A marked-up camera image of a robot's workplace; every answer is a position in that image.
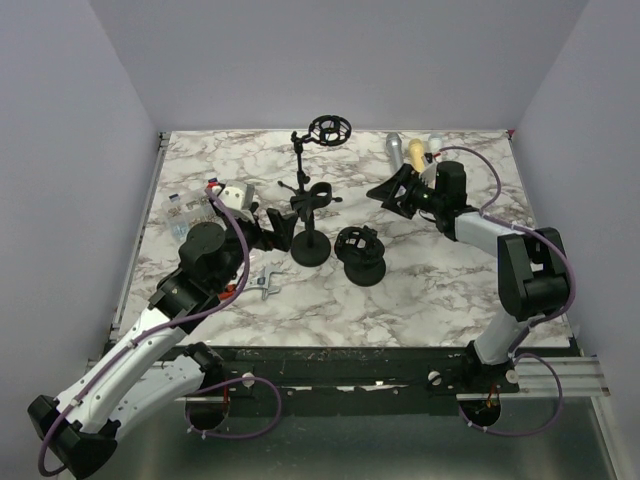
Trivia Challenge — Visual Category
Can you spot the orange handled adjustable wrench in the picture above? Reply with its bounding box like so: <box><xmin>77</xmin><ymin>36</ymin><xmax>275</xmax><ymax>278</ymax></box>
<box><xmin>219</xmin><ymin>266</ymin><xmax>281</xmax><ymax>301</ymax></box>

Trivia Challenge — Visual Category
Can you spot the black front mounting rail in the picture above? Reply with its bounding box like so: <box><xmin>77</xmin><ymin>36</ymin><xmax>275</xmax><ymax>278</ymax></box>
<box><xmin>102</xmin><ymin>342</ymin><xmax>584</xmax><ymax>419</ymax></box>

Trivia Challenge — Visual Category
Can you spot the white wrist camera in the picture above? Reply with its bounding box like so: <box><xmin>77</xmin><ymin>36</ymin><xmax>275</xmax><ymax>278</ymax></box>
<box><xmin>219</xmin><ymin>181</ymin><xmax>255</xmax><ymax>212</ymax></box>
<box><xmin>419</xmin><ymin>160</ymin><xmax>439</xmax><ymax>188</ymax></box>

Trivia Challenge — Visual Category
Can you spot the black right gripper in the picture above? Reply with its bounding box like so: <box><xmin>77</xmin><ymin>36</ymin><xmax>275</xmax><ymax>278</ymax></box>
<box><xmin>368</xmin><ymin>163</ymin><xmax>445</xmax><ymax>220</ymax></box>

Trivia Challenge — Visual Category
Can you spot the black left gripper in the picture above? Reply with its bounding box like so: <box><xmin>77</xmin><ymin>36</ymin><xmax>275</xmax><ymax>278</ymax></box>
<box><xmin>214</xmin><ymin>203</ymin><xmax>297</xmax><ymax>292</ymax></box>

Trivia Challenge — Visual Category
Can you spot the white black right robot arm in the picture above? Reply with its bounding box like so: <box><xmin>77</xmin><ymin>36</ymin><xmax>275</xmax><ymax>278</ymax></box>
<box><xmin>366</xmin><ymin>161</ymin><xmax>574</xmax><ymax>392</ymax></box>

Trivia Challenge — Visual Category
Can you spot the silver grey microphone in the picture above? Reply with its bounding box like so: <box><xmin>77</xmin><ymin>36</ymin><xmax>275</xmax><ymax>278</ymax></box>
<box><xmin>385</xmin><ymin>132</ymin><xmax>404</xmax><ymax>173</ymax></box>

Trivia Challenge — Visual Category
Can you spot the beige microphone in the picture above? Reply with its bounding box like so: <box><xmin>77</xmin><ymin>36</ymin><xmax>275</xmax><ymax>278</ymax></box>
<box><xmin>408</xmin><ymin>138</ymin><xmax>425</xmax><ymax>173</ymax></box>

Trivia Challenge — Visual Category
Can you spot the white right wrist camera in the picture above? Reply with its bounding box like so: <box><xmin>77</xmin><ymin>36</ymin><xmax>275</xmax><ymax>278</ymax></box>
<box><xmin>419</xmin><ymin>160</ymin><xmax>439</xmax><ymax>188</ymax></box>

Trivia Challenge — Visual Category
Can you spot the black round-base clip stand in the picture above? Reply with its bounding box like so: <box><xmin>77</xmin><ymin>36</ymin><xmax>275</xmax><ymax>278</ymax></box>
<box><xmin>290</xmin><ymin>182</ymin><xmax>333</xmax><ymax>267</ymax></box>

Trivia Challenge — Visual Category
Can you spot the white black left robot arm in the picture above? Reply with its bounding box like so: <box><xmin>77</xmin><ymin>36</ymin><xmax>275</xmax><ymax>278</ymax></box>
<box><xmin>27</xmin><ymin>206</ymin><xmax>297</xmax><ymax>479</ymax></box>

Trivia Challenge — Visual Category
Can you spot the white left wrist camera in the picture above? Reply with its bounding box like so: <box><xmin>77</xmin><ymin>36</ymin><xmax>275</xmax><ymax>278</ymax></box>
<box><xmin>219</xmin><ymin>181</ymin><xmax>255</xmax><ymax>212</ymax></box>

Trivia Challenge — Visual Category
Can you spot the clear plastic screw box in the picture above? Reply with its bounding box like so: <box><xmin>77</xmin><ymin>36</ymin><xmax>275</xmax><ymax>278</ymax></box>
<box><xmin>161</xmin><ymin>189</ymin><xmax>217</xmax><ymax>244</ymax></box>

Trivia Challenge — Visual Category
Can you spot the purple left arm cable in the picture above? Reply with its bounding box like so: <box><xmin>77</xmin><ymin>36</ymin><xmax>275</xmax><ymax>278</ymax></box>
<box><xmin>38</xmin><ymin>186</ymin><xmax>250</xmax><ymax>476</ymax></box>

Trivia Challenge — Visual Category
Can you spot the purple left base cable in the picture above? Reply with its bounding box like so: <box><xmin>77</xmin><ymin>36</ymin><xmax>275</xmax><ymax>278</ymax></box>
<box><xmin>185</xmin><ymin>374</ymin><xmax>284</xmax><ymax>441</ymax></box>

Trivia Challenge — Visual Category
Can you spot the black tripod shock mount stand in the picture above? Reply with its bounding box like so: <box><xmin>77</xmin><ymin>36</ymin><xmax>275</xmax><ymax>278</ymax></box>
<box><xmin>277</xmin><ymin>113</ymin><xmax>353</xmax><ymax>201</ymax></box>

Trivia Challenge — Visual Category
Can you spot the white microphone silver mesh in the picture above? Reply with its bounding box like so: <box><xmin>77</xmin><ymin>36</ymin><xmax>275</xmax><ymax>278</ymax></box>
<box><xmin>428</xmin><ymin>133</ymin><xmax>444</xmax><ymax>159</ymax></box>

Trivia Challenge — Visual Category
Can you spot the aluminium extrusion rail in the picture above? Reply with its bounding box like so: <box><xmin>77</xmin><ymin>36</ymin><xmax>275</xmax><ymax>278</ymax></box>
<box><xmin>446</xmin><ymin>353</ymin><xmax>611</xmax><ymax>401</ymax></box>

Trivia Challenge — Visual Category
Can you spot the black shock mount round stand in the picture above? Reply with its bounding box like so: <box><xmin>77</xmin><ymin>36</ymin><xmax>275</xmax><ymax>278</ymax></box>
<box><xmin>334</xmin><ymin>226</ymin><xmax>386</xmax><ymax>287</ymax></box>

